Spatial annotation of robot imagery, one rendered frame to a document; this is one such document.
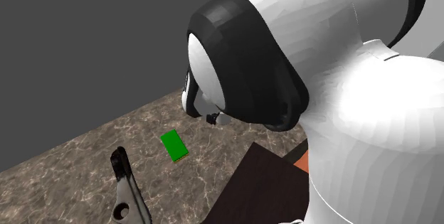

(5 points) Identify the green book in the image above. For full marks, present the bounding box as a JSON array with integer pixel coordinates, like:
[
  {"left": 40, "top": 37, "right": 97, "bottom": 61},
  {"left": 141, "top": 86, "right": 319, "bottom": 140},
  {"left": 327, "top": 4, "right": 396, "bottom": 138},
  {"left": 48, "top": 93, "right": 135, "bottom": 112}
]
[{"left": 159, "top": 129, "right": 190, "bottom": 164}]

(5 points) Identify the orange flat object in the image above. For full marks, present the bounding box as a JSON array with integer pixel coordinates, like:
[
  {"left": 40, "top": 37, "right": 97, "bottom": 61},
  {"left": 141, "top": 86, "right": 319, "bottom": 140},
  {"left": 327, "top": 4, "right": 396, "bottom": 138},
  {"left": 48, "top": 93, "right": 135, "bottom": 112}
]
[{"left": 293, "top": 149, "right": 310, "bottom": 174}]

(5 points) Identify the black and grey kitchen tool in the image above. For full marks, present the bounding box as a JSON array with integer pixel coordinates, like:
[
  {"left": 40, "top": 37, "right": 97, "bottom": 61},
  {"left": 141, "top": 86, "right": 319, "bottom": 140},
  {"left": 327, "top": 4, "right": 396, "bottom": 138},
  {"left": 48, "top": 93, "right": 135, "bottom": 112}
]
[{"left": 110, "top": 146, "right": 153, "bottom": 224}]

